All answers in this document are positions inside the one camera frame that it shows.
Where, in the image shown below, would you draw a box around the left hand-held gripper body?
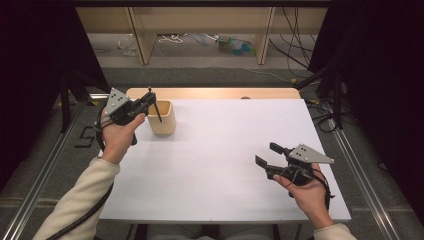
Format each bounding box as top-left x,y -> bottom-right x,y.
104,87 -> 148,147

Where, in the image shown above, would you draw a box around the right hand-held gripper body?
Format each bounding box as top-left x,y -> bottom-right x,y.
264,143 -> 336,187

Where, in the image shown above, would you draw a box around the black pen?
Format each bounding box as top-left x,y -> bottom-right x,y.
147,86 -> 164,124

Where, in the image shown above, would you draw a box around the beige square pen holder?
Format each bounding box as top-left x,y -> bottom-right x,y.
146,99 -> 177,136

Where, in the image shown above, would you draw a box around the person's left hand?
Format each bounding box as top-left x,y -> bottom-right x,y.
99,107 -> 148,165

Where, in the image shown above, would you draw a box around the person's right hand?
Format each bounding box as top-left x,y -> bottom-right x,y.
273,162 -> 335,231

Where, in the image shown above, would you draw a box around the white table board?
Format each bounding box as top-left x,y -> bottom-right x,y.
98,98 -> 352,224

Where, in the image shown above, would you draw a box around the black metal stand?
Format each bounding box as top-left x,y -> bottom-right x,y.
293,64 -> 345,131
59,71 -> 122,134

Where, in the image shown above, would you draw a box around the clear plastic wrapper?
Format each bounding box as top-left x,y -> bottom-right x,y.
116,35 -> 138,57

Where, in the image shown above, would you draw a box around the wooden table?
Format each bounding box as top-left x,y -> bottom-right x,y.
125,87 -> 302,100

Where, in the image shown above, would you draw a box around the black curtain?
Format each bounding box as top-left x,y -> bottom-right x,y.
308,0 -> 424,228
0,0 -> 111,194

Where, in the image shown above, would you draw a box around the light wooden shelf unit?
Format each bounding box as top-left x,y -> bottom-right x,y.
75,6 -> 329,66

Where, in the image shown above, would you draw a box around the colourful plastic bag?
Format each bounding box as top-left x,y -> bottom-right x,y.
215,34 -> 257,57

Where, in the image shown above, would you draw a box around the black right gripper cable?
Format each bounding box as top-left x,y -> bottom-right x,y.
279,164 -> 336,212

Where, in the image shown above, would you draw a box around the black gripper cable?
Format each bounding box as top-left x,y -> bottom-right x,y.
279,164 -> 336,212
45,105 -> 115,240

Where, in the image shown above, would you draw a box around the black floor cables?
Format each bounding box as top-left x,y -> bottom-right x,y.
306,98 -> 338,134

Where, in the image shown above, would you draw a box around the white cord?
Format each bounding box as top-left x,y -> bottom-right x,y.
157,33 -> 188,45

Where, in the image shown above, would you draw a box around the aluminium floor rail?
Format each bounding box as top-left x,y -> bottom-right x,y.
0,99 -> 88,240
321,99 -> 404,240

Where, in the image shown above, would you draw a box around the white floor cable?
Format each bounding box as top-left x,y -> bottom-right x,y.
243,67 -> 296,84

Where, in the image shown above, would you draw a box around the black hanging cables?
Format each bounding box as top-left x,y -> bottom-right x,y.
268,7 -> 318,78

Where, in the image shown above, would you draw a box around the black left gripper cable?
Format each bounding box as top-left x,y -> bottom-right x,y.
45,105 -> 115,240

